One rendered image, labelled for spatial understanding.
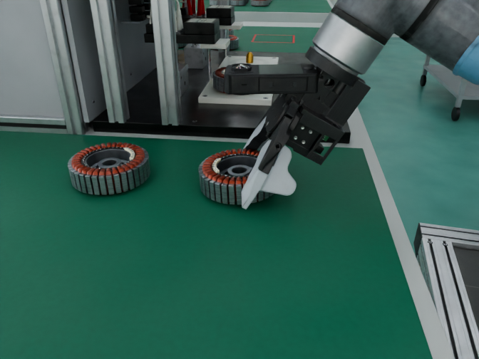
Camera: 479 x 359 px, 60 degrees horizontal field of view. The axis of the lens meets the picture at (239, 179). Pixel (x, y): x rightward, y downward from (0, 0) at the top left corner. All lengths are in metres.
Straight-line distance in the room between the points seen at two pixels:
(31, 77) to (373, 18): 0.59
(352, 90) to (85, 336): 0.39
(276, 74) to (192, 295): 0.27
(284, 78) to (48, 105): 0.48
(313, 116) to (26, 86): 0.54
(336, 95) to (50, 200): 0.40
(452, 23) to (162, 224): 0.39
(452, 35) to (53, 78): 0.63
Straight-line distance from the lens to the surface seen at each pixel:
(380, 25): 0.51
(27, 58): 0.84
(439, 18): 0.51
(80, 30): 0.80
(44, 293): 0.47
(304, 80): 0.52
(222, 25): 1.13
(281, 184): 0.53
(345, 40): 0.50
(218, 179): 0.54
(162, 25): 0.73
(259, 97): 0.87
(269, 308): 0.41
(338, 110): 0.54
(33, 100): 0.86
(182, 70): 0.93
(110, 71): 0.78
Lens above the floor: 1.05
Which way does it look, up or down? 29 degrees down
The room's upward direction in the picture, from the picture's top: straight up
